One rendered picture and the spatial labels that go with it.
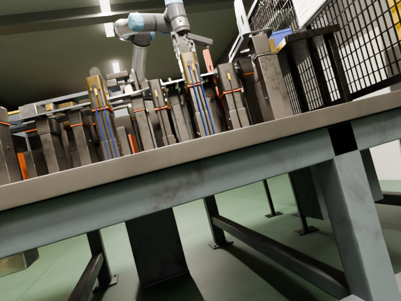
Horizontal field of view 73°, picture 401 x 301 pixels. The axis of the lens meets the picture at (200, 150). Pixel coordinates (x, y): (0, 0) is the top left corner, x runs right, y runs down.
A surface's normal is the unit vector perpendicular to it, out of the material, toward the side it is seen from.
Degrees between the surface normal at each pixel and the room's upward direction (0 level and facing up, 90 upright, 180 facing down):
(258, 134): 90
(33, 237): 90
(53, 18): 90
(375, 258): 90
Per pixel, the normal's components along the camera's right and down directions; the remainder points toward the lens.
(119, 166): 0.23, -0.10
